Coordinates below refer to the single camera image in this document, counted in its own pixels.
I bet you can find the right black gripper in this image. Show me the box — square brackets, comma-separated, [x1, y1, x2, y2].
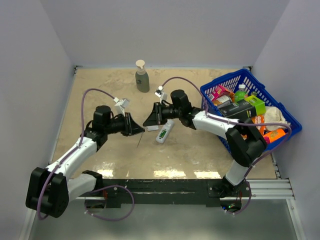
[143, 102, 182, 127]

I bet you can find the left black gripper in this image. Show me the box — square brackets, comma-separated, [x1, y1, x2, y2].
[104, 112, 145, 137]

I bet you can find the white battery cover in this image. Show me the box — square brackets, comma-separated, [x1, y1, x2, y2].
[146, 125, 159, 132]

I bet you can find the white remote control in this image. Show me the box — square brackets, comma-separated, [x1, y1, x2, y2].
[155, 119, 175, 144]

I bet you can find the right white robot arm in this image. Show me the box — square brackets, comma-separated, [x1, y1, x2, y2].
[143, 89, 267, 197]

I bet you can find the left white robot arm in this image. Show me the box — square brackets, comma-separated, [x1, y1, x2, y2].
[25, 105, 145, 218]

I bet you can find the grey soap dispenser bottle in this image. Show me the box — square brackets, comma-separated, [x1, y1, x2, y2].
[135, 59, 150, 93]

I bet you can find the pink snack box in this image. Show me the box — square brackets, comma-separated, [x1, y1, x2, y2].
[208, 85, 234, 102]

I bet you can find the brown label can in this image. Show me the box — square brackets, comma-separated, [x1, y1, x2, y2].
[213, 95, 233, 109]

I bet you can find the green drink bottle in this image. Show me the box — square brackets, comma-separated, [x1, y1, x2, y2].
[234, 84, 248, 103]

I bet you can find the black and green box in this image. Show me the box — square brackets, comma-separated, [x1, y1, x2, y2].
[219, 95, 266, 120]

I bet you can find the blue plastic basket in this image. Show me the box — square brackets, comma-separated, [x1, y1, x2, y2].
[200, 68, 303, 137]

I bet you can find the orange razor package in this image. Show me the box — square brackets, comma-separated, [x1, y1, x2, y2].
[251, 115, 266, 135]

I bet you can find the orange snack bag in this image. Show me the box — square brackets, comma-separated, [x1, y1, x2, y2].
[263, 128, 286, 145]

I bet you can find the crumpled beige cloth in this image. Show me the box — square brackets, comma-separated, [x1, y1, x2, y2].
[263, 106, 291, 132]

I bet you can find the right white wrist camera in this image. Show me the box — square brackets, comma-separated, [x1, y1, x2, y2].
[154, 85, 168, 103]

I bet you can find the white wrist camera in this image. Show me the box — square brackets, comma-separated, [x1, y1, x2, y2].
[154, 85, 168, 103]
[113, 97, 130, 116]

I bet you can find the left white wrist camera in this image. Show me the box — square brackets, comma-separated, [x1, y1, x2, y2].
[113, 97, 130, 116]

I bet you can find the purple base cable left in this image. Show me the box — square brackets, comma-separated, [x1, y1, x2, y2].
[84, 184, 136, 223]

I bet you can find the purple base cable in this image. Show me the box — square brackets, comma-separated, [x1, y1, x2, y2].
[223, 179, 252, 216]
[84, 184, 136, 223]

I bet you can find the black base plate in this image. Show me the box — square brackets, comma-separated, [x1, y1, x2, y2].
[84, 178, 253, 209]

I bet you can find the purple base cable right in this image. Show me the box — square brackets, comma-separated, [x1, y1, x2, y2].
[223, 179, 252, 216]

